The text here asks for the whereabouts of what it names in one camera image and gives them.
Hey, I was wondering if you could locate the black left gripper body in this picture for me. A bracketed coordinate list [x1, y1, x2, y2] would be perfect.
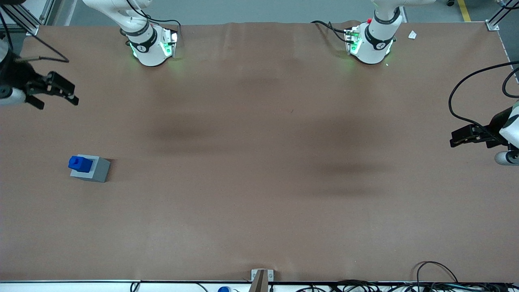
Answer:
[483, 106, 512, 147]

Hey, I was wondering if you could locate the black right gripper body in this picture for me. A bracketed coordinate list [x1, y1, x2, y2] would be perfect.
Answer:
[0, 61, 49, 96]

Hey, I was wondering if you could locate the blue plastic part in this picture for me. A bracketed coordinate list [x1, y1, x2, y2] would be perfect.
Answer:
[68, 156, 93, 174]

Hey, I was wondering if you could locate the gray square base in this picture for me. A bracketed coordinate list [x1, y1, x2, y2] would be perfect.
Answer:
[70, 155, 111, 183]

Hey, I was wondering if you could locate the brown table cover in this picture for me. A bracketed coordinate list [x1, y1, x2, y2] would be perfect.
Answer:
[0, 20, 519, 283]

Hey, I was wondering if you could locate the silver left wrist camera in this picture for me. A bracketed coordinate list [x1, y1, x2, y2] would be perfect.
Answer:
[495, 150, 519, 166]

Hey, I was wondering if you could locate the long black left arm cable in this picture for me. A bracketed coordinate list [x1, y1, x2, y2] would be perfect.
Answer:
[448, 61, 519, 134]

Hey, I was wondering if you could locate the short looped black cable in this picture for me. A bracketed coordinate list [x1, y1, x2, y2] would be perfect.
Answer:
[502, 67, 519, 99]

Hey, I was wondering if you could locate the aluminium frame profile with bracket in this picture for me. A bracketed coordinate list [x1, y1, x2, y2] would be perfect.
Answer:
[8, 4, 40, 36]
[487, 0, 512, 32]

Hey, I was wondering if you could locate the black looped floor cable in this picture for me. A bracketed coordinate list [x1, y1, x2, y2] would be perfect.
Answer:
[416, 262, 459, 284]

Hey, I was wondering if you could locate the black left arm base cable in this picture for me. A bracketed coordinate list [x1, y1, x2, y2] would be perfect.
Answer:
[311, 20, 351, 43]

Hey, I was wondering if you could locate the black cable bundle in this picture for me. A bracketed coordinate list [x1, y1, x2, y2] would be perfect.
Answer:
[296, 279, 519, 292]

